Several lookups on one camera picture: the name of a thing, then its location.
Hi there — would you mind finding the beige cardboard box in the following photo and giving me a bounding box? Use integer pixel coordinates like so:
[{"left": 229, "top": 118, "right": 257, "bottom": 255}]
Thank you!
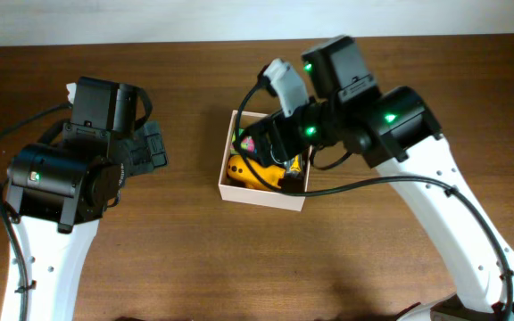
[{"left": 218, "top": 110, "right": 310, "bottom": 211}]

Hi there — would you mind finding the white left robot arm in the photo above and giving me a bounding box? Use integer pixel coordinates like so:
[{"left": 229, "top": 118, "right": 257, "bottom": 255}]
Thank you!
[{"left": 0, "top": 119, "right": 168, "bottom": 320}]

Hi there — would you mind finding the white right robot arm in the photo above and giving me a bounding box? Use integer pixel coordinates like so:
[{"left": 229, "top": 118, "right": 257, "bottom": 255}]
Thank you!
[{"left": 245, "top": 86, "right": 514, "bottom": 320}]

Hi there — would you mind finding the red grey toy truck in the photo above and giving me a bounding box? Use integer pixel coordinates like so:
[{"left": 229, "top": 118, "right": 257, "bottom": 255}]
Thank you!
[{"left": 284, "top": 155, "right": 305, "bottom": 179}]

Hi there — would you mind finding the yellow plastic toy animal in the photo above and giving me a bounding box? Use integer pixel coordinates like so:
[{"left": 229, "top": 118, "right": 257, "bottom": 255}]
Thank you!
[{"left": 226, "top": 154, "right": 286, "bottom": 193}]

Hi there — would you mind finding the colourful puzzle cube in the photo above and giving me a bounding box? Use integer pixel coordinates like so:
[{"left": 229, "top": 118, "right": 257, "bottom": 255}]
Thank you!
[{"left": 230, "top": 128, "right": 257, "bottom": 154}]

